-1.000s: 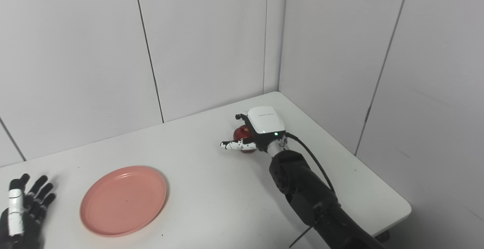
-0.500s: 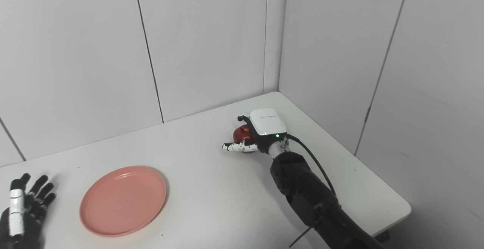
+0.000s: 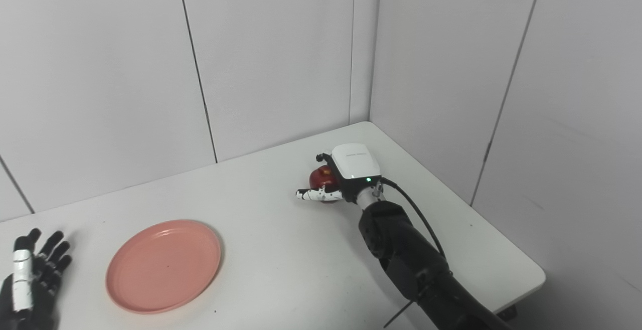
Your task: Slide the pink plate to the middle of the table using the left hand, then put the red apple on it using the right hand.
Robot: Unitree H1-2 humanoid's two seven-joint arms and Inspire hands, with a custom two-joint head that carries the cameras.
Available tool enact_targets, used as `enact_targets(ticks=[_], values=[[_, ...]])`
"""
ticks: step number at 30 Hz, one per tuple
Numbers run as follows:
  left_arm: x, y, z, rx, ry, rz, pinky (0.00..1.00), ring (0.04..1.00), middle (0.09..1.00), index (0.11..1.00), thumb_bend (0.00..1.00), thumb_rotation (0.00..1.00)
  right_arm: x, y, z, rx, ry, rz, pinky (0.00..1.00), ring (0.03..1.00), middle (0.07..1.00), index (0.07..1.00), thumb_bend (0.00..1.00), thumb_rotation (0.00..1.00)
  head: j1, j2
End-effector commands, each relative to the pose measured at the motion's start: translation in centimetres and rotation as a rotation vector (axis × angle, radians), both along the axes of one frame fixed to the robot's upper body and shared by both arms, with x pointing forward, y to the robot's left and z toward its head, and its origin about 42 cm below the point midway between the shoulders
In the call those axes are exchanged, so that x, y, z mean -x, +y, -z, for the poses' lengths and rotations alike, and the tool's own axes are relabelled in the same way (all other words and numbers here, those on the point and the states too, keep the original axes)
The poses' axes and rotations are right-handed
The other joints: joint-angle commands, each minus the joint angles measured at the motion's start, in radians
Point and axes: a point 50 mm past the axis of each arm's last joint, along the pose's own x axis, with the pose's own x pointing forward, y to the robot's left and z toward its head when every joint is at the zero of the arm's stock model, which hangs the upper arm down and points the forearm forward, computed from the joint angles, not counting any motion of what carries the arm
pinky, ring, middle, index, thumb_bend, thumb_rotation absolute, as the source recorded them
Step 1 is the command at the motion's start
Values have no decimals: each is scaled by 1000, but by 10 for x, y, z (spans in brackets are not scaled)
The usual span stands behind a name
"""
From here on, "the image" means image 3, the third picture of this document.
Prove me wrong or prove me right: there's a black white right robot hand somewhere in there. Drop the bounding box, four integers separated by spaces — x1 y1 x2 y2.
296 143 383 204

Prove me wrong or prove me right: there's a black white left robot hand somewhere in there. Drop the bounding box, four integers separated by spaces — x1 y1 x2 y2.
0 228 73 330

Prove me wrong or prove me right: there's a red apple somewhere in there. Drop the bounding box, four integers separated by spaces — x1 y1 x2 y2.
309 166 343 202

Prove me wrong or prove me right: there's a pink round plate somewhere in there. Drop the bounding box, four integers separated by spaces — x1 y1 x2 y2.
105 220 222 314

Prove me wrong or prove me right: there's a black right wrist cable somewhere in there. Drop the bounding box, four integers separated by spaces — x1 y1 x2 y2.
374 177 448 261

